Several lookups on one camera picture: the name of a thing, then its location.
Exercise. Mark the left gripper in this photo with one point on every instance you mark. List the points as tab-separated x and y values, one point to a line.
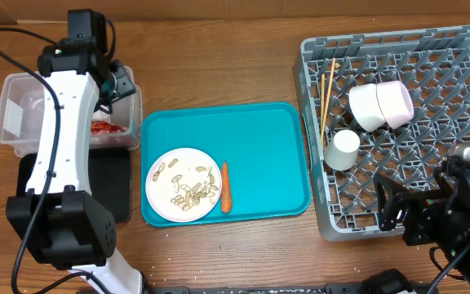
126	86

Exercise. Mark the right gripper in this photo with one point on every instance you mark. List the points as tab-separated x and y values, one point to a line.
417	206

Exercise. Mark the red snack wrapper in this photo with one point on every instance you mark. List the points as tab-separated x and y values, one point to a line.
100	127

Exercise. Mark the white cup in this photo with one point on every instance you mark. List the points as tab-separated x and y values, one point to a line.
341	152

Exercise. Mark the pink bowl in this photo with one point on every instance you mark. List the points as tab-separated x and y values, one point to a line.
395	103

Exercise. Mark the white plate with peanuts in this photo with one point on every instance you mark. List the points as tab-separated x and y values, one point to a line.
183	185

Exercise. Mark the teal serving tray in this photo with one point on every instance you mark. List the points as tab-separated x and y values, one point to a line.
261	143

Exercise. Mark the orange carrot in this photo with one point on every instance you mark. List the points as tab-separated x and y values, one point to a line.
226	197

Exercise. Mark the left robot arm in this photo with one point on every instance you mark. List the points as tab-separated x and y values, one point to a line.
58	220

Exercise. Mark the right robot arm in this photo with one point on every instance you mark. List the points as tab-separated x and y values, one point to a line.
458	258

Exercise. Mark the grey dishwasher rack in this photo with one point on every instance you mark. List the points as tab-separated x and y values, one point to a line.
434	65

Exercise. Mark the black tray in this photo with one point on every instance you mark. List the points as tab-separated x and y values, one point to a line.
110	180

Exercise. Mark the clear plastic bin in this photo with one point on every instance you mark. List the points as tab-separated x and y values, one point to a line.
21	114

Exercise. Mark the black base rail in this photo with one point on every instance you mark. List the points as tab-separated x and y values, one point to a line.
329	288

